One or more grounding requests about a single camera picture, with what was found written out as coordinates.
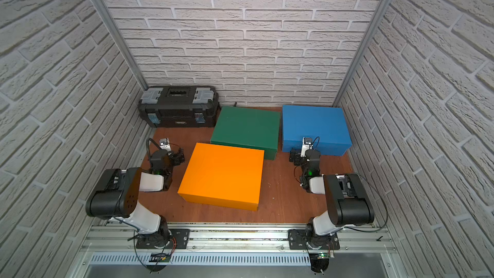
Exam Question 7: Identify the green circuit board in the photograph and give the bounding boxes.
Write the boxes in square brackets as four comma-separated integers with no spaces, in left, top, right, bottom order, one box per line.
[310,252,334,259]
[149,253,172,264]

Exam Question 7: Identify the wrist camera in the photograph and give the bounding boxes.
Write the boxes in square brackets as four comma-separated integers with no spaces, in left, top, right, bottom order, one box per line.
[159,138,171,151]
[301,137,313,153]

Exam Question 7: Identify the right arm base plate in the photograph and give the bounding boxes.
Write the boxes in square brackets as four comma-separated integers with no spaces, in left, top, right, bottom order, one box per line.
[288,229,340,252]

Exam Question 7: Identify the right aluminium corner post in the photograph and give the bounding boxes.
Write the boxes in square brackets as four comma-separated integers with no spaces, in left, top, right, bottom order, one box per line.
[332,0,392,107]

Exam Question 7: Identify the green shoebox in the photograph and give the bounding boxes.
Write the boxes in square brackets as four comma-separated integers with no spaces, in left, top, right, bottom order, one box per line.
[210,106,281,160]

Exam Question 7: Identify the aluminium corner post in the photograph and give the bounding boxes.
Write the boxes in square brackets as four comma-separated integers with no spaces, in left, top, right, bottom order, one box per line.
[90,0,149,91]
[332,0,392,107]

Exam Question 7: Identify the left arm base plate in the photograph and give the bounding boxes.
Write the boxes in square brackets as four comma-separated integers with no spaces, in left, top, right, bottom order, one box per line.
[135,229,190,250]

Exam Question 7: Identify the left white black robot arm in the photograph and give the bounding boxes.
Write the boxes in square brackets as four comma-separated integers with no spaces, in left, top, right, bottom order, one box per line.
[86,143,189,250]

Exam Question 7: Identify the left green circuit board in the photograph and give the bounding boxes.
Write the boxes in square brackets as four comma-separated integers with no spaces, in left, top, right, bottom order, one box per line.
[149,253,172,264]

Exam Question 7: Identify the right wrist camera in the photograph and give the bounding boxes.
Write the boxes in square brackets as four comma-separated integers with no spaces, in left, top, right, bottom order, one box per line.
[301,137,313,153]

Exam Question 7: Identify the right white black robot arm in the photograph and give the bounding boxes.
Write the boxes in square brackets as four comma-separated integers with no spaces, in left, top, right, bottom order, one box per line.
[289,148,374,249]

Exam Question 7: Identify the left aluminium corner post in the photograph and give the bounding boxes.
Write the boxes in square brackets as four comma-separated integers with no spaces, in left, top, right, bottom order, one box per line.
[90,0,149,91]

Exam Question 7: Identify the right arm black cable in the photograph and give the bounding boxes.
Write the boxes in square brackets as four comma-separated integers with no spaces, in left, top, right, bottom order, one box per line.
[343,173,389,234]

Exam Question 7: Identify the black plastic toolbox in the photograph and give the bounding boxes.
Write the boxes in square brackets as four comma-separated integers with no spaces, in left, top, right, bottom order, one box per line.
[138,86,221,128]

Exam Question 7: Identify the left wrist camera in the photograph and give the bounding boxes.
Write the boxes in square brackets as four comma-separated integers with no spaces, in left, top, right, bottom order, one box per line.
[159,138,171,151]

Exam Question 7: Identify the orange shoebox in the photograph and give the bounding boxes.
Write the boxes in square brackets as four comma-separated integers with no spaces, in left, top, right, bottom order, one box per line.
[178,143,264,211]

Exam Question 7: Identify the right green circuit board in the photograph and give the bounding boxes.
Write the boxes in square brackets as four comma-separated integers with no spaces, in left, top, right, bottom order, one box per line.
[310,252,334,259]

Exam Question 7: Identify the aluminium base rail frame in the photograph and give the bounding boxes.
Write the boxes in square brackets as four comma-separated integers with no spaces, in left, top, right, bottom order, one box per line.
[77,223,398,268]

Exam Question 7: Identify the blue shoebox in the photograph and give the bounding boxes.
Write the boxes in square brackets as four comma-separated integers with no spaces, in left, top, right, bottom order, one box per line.
[282,105,352,157]

